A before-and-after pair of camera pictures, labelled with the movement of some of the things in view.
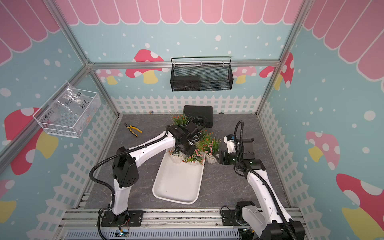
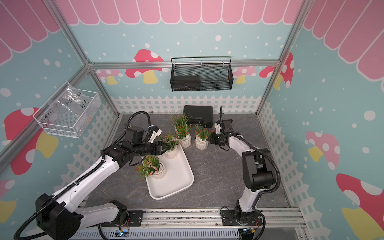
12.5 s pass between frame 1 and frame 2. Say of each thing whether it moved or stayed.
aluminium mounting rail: stayed
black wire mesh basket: stayed
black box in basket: stayed
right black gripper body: moved
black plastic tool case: stayed
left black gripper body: moved
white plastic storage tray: moved
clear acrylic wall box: stayed
